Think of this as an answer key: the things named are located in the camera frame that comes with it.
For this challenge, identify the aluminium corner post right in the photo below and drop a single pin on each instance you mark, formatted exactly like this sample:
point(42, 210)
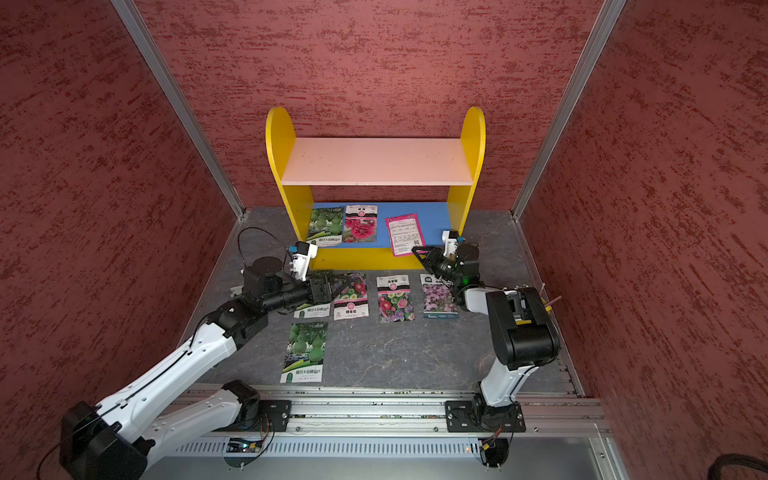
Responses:
point(604, 24)

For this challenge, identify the aluminium corner post left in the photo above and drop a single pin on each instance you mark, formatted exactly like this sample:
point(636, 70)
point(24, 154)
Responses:
point(131, 18)

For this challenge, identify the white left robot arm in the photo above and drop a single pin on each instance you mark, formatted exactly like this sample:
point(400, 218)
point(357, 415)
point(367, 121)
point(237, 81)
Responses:
point(128, 431)

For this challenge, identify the green gourd seed bag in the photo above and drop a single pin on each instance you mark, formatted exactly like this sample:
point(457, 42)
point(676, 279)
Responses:
point(314, 311)

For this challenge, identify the yellow shelf unit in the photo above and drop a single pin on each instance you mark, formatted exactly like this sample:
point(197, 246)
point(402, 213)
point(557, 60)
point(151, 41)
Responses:
point(434, 179)

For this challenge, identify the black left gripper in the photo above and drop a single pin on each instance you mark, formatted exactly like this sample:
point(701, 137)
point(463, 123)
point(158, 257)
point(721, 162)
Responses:
point(315, 297)

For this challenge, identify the pink flower seed bag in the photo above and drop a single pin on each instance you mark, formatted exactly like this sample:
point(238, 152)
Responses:
point(360, 224)
point(394, 299)

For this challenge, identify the aluminium corner post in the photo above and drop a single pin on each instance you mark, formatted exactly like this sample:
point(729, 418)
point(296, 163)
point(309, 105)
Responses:
point(131, 18)
point(604, 24)

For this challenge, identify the yellow pen cup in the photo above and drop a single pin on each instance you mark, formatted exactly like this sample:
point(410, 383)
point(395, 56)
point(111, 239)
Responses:
point(548, 304)

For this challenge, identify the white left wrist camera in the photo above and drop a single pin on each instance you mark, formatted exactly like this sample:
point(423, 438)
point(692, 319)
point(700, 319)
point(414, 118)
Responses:
point(301, 254)

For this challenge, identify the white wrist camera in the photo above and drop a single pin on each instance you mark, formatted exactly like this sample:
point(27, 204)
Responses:
point(301, 254)
point(452, 240)

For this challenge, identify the aster seed bag top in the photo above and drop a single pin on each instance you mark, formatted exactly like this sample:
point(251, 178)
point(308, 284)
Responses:
point(351, 296)

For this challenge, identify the pink back-side seed bag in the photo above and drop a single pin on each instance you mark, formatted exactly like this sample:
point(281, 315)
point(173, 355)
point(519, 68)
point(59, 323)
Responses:
point(405, 233)

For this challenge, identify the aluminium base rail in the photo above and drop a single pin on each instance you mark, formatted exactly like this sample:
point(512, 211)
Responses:
point(345, 423)

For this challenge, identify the pink flower seed bag top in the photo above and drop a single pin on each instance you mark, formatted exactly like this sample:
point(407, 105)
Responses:
point(394, 299)

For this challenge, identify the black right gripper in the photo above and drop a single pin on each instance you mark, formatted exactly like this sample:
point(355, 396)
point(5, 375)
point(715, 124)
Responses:
point(435, 258)

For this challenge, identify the purple flower seed bag top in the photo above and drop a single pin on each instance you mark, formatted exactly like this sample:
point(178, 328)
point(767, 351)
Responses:
point(438, 301)

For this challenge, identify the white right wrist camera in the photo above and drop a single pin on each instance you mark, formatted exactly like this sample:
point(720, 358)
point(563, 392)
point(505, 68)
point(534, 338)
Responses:
point(452, 240)

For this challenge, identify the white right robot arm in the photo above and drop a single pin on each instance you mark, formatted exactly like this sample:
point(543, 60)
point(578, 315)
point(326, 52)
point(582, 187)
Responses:
point(523, 336)

